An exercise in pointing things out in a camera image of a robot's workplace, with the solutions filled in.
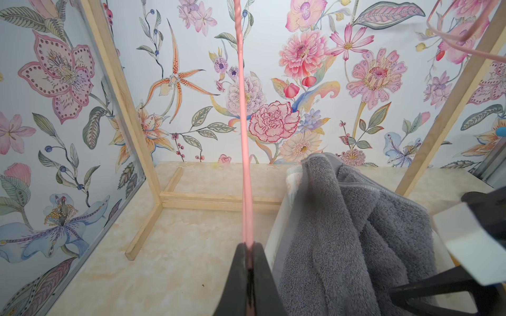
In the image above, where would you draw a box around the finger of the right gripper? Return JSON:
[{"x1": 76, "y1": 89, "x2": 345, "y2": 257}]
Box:
[{"x1": 389, "y1": 266, "x2": 498, "y2": 316}]

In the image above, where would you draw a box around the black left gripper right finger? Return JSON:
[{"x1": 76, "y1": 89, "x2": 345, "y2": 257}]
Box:
[{"x1": 251, "y1": 242, "x2": 287, "y2": 316}]

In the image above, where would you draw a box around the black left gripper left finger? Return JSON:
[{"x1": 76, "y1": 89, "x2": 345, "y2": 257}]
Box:
[{"x1": 213, "y1": 243, "x2": 249, "y2": 316}]

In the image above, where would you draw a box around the pink wire hanger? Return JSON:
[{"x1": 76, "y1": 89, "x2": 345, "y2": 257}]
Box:
[
  {"x1": 426, "y1": 0, "x2": 506, "y2": 64},
  {"x1": 233, "y1": 0, "x2": 254, "y2": 269}
]

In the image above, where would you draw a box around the grey terry towel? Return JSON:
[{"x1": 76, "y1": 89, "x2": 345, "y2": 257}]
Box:
[{"x1": 276, "y1": 154, "x2": 437, "y2": 315}]

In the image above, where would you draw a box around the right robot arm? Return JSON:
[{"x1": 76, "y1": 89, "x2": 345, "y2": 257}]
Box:
[{"x1": 389, "y1": 188, "x2": 505, "y2": 315}]

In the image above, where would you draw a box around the white perforated plastic basket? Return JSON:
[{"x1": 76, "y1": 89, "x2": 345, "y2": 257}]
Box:
[{"x1": 264, "y1": 165, "x2": 303, "y2": 273}]

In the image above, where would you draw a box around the wooden clothes rack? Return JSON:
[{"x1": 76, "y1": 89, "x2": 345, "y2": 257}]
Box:
[{"x1": 78, "y1": 0, "x2": 506, "y2": 261}]

